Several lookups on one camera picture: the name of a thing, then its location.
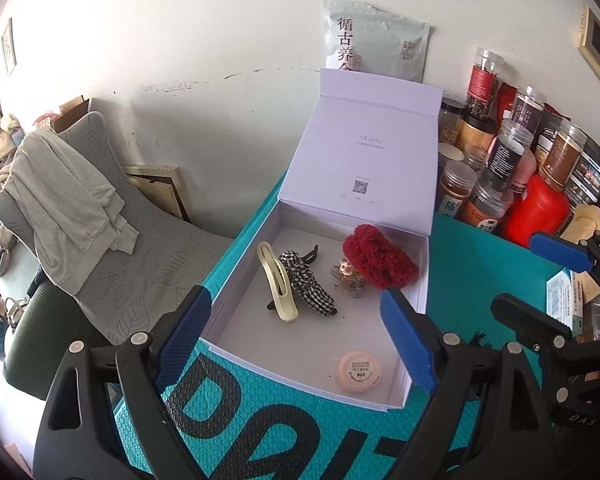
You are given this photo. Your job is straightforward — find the jar with orange label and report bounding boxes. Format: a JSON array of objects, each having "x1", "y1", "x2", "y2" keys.
[{"x1": 434, "y1": 160, "x2": 478, "y2": 218}]

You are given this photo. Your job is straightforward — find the jar with red label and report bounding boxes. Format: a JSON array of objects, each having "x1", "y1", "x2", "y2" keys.
[{"x1": 460, "y1": 182, "x2": 514, "y2": 232}]

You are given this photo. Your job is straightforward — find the teal bubble mailer mat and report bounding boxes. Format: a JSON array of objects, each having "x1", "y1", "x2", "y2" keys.
[{"x1": 111, "y1": 171, "x2": 566, "y2": 480}]

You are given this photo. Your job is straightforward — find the white open gift box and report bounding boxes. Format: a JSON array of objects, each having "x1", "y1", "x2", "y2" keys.
[{"x1": 202, "y1": 70, "x2": 443, "y2": 412}]

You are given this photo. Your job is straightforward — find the tall jar black label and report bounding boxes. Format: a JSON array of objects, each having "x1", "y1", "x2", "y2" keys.
[{"x1": 481, "y1": 118, "x2": 533, "y2": 193}]

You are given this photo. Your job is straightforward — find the gold pearl hair clip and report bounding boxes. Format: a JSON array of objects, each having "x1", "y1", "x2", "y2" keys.
[{"x1": 330, "y1": 257, "x2": 367, "y2": 298}]

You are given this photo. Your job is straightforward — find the black hair claw clip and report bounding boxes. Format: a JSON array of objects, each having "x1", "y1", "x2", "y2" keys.
[{"x1": 265, "y1": 244, "x2": 339, "y2": 317}]

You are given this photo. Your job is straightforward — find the grey office chair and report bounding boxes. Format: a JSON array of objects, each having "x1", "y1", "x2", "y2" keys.
[{"x1": 3, "y1": 112, "x2": 232, "y2": 399}]

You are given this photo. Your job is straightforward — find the grey sweatshirt on chair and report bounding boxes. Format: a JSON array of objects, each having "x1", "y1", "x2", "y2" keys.
[{"x1": 3, "y1": 128, "x2": 138, "y2": 295}]

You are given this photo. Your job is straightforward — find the dark red fuzzy scrunchie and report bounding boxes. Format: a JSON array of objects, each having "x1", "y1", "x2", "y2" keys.
[{"x1": 342, "y1": 224, "x2": 419, "y2": 290}]

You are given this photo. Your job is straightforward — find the cream yellow hair claw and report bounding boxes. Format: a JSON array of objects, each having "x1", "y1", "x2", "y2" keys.
[{"x1": 256, "y1": 242, "x2": 299, "y2": 323}]

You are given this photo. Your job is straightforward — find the tall jar brown spice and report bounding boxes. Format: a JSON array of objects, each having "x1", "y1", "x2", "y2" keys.
[{"x1": 540, "y1": 120, "x2": 588, "y2": 192}]

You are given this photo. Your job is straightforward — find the pink round compact case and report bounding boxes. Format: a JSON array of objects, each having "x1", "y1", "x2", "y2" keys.
[{"x1": 336, "y1": 351, "x2": 382, "y2": 393}]

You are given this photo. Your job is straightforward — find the black snack bag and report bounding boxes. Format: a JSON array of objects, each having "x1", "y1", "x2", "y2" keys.
[{"x1": 565, "y1": 138, "x2": 600, "y2": 211}]

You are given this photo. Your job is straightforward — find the teal white medicine box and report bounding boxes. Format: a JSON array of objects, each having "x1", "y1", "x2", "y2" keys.
[{"x1": 545, "y1": 269, "x2": 584, "y2": 337}]

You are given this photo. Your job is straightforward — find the brown paper bag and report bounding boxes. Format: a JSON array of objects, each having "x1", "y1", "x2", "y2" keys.
[{"x1": 560, "y1": 204, "x2": 600, "y2": 244}]

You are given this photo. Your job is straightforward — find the tall jar dark red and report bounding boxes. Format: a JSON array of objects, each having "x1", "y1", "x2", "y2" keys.
[{"x1": 466, "y1": 48, "x2": 504, "y2": 119}]

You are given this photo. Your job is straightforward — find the red cylindrical canister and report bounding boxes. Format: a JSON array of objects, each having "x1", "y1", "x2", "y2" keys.
[{"x1": 500, "y1": 174, "x2": 570, "y2": 247}]

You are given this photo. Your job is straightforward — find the silver foil pouch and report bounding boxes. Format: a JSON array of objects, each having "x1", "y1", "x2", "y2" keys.
[{"x1": 323, "y1": 0, "x2": 430, "y2": 82}]

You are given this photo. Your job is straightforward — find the white wall switch plate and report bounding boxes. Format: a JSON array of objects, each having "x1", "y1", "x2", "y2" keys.
[{"x1": 2, "y1": 18, "x2": 17, "y2": 75}]

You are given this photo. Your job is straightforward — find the black white checkered bow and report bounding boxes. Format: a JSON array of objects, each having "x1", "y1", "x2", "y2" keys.
[{"x1": 278, "y1": 249, "x2": 337, "y2": 319}]

